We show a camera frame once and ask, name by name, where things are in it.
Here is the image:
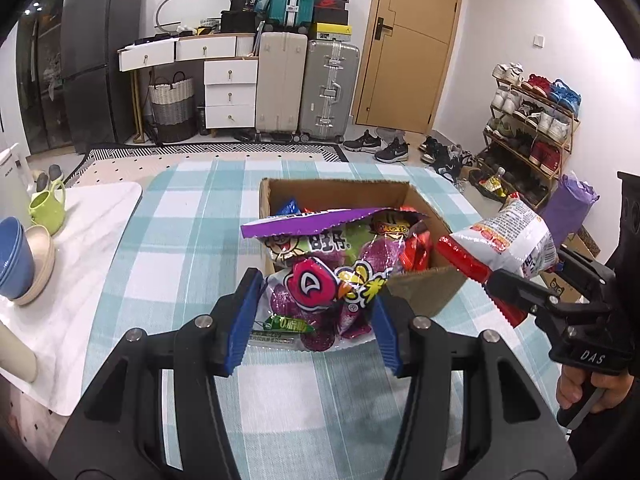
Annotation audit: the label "white red snack bag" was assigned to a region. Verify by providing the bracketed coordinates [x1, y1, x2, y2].
[435, 192, 560, 328]

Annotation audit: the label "purple gummy candy bag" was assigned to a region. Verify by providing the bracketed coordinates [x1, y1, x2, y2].
[241, 207, 407, 352]

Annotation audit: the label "blue oreo pack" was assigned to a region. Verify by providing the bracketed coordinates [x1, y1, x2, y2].
[277, 198, 300, 216]

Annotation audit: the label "red triangular chip bag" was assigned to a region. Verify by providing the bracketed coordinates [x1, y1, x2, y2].
[399, 206, 433, 273]

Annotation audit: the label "operator right hand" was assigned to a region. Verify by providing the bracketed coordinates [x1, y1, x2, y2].
[554, 358, 629, 413]

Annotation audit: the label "SF cardboard box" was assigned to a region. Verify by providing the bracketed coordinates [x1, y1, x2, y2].
[242, 178, 466, 324]

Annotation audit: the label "checkered teal tablecloth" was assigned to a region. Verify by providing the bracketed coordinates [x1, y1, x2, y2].
[79, 159, 566, 480]

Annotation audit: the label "shoe rack with shoes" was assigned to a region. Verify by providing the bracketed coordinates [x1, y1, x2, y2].
[476, 63, 582, 210]

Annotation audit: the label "patterned floor rug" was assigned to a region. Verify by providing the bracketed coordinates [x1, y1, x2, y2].
[65, 142, 347, 188]

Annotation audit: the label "black sneaker pair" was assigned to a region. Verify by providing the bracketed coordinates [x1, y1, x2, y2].
[343, 128, 409, 164]

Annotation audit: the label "woven laundry basket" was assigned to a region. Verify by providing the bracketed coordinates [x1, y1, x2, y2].
[149, 70, 198, 144]

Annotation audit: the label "white drawer desk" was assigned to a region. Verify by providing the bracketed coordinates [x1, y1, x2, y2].
[118, 32, 258, 130]

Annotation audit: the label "green ceramic mug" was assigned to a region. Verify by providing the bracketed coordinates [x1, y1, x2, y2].
[28, 180, 66, 236]

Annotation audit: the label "beige suitcase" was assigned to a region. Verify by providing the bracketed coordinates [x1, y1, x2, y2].
[255, 32, 308, 134]

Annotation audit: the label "silver aluminium suitcase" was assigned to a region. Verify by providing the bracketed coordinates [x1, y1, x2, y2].
[298, 40, 360, 142]

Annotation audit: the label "blue stacked bowls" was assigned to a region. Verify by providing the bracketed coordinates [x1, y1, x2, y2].
[1, 217, 35, 300]

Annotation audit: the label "beige cup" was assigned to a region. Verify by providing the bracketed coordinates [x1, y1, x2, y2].
[0, 323, 38, 382]

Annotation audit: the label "white electric kettle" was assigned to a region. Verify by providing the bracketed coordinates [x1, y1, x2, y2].
[0, 143, 34, 229]

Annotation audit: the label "stacked shoe boxes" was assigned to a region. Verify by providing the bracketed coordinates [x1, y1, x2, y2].
[311, 0, 352, 42]

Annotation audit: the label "glass door cabinet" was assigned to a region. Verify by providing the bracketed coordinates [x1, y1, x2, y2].
[15, 1, 72, 154]

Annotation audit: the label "black refrigerator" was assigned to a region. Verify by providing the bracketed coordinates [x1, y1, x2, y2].
[61, 0, 142, 154]

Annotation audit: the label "wooden door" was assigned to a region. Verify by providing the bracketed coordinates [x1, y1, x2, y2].
[352, 0, 461, 133]

